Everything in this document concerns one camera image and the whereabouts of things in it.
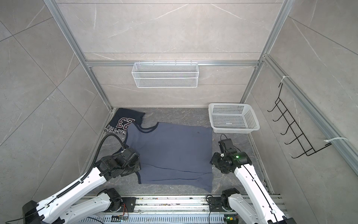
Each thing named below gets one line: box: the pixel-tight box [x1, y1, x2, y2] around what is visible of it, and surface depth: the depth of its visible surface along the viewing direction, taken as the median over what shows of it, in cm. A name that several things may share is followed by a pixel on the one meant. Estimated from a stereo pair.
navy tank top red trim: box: [103, 107, 146, 135], surface depth 109 cm
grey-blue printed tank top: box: [124, 121, 214, 193], surface depth 95 cm
